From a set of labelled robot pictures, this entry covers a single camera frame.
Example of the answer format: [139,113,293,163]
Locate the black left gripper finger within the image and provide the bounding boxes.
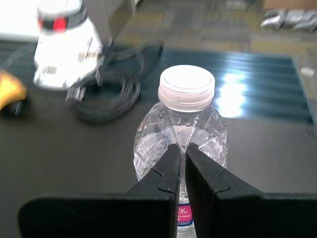
[186,144,317,238]
[18,144,182,238]

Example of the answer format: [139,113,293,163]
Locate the clear plastic water bottle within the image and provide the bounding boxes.
[133,64,229,238]

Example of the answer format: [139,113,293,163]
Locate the yellow emergency stop red button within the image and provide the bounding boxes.
[0,69,28,115]

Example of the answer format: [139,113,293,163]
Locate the silver foil bag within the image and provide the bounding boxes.
[260,9,286,29]
[284,9,317,32]

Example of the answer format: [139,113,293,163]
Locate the brown cardboard box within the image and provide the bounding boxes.
[262,0,317,10]

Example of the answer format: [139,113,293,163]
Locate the black coiled cable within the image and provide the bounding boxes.
[66,41,164,124]

